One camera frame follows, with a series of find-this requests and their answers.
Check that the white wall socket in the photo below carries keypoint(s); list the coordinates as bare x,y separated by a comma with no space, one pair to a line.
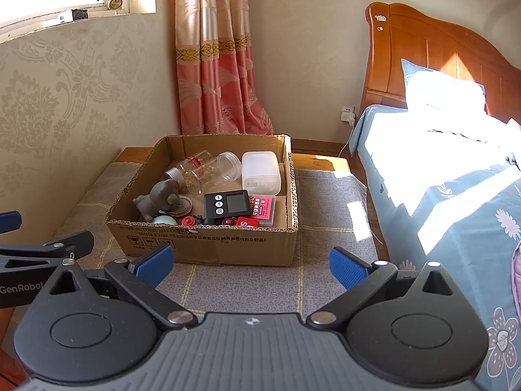
347,114

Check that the grey cat toy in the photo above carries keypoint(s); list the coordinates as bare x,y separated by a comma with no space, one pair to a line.
156,197

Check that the mint green round lid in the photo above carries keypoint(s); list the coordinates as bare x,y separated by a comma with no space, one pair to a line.
165,220

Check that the small gold round clock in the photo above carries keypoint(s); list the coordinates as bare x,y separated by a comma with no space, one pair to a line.
115,3

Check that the brown cardboard box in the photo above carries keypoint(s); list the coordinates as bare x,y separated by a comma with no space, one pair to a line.
203,244

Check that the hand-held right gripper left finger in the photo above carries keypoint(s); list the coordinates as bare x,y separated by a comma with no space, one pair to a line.
154,264

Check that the white pillow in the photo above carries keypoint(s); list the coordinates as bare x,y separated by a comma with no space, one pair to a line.
443,85

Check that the translucent white plastic container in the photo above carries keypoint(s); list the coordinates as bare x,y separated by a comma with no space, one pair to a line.
262,171

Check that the black digital timer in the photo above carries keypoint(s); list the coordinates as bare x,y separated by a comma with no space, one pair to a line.
228,203

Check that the small dark windowsill object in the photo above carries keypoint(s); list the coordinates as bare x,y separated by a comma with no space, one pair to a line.
79,13

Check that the pink cloth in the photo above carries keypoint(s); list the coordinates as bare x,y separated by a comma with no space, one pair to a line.
517,269

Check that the clear plastic jar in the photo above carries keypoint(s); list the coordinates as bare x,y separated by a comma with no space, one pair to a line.
228,166

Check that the glass bottle silver cap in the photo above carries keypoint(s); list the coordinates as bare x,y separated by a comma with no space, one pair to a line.
191,163

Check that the checked tablecloth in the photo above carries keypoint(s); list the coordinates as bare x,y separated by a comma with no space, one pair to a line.
325,220

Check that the clear plastic card case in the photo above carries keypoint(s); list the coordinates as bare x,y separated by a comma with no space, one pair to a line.
262,209

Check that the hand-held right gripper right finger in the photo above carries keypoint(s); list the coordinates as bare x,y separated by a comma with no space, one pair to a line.
349,268

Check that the pink curtain gold band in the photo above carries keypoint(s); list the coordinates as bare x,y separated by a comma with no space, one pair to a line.
215,49

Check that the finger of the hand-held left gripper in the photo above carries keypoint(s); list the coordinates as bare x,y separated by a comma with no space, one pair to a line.
53,244
10,222

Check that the wooden bed headboard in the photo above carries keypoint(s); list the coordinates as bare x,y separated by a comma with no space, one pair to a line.
431,49

